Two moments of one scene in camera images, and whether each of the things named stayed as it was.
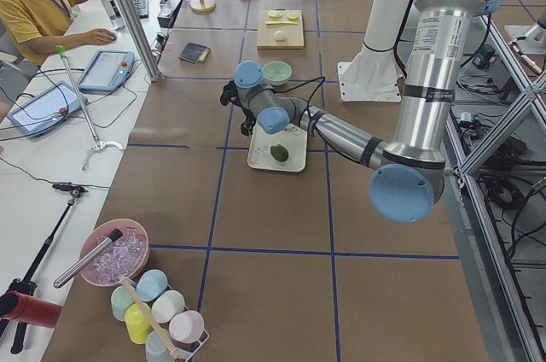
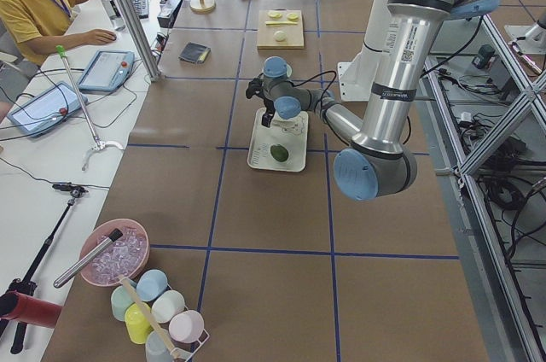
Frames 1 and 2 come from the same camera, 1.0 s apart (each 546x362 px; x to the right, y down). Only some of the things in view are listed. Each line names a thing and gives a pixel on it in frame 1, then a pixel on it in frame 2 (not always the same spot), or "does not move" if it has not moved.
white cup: x=167 y=306 does not move
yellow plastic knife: x=281 y=22 does not move
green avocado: x=279 y=153 does not move
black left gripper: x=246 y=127 to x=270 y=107
